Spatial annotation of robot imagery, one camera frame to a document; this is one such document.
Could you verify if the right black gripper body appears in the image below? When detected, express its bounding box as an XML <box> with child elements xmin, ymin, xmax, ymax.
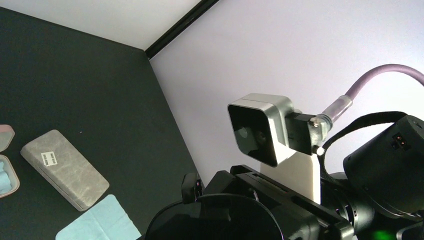
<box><xmin>181</xmin><ymin>165</ymin><xmax>355</xmax><ymax>240</ymax></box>

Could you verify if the grey glasses case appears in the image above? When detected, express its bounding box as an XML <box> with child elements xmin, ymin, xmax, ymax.
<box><xmin>20</xmin><ymin>129</ymin><xmax>110</xmax><ymax>212</ymax></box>

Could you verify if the pink glasses case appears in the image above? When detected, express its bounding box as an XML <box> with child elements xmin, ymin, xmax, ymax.
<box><xmin>0</xmin><ymin>124</ymin><xmax>20</xmax><ymax>198</ymax></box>

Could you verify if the light blue cloth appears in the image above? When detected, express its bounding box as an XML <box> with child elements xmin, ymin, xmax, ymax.
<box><xmin>0</xmin><ymin>161</ymin><xmax>12</xmax><ymax>194</ymax></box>
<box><xmin>55</xmin><ymin>194</ymin><xmax>142</xmax><ymax>240</ymax></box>

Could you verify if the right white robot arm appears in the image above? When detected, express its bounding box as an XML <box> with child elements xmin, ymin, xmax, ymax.
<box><xmin>174</xmin><ymin>111</ymin><xmax>424</xmax><ymax>240</ymax></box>

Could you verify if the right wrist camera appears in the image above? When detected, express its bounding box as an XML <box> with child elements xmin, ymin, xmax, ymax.
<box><xmin>227</xmin><ymin>93</ymin><xmax>333</xmax><ymax>204</ymax></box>

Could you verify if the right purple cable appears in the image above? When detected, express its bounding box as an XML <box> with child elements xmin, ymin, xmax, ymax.
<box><xmin>314</xmin><ymin>63</ymin><xmax>424</xmax><ymax>127</ymax></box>

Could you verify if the black aluminium frame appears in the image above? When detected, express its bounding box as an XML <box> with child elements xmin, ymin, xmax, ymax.
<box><xmin>144</xmin><ymin>0</ymin><xmax>219</xmax><ymax>59</ymax></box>

